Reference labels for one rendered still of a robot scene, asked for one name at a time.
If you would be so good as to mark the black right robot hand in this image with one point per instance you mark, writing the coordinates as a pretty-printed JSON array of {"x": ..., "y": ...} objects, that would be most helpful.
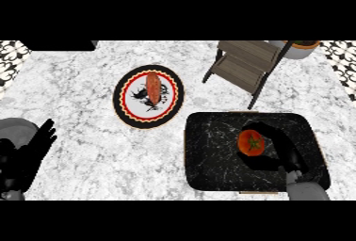
[{"x": 278, "y": 147}]

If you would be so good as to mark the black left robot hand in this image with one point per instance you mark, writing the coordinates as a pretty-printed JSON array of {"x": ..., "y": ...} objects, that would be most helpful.
[{"x": 35, "y": 147}]

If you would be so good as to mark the red tomato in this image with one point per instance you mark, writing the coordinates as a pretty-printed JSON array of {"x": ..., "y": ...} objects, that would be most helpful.
[{"x": 250, "y": 142}]

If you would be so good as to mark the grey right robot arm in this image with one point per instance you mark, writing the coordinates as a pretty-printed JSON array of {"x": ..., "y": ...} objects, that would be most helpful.
[{"x": 303, "y": 188}]

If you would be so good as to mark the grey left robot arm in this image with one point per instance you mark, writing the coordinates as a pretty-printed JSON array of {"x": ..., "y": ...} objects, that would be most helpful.
[{"x": 17, "y": 131}]

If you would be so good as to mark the black marble tray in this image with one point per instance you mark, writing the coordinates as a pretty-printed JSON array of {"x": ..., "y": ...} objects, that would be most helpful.
[{"x": 218, "y": 150}]

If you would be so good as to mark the wooden tiered basket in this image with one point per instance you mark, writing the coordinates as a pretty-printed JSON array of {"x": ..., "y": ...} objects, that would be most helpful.
[{"x": 246, "y": 64}]

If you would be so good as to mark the round patterned plate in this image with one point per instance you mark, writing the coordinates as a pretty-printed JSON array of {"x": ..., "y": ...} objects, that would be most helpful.
[{"x": 139, "y": 108}]

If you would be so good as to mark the grey pot with orange rim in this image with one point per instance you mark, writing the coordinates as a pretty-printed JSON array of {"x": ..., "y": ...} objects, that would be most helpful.
[{"x": 299, "y": 48}]

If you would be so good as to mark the orange sweet potato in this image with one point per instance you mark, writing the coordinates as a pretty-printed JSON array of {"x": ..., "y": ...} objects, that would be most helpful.
[{"x": 154, "y": 85}]

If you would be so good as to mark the black appliance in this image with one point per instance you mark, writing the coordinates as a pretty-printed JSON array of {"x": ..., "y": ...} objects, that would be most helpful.
[{"x": 58, "y": 45}]

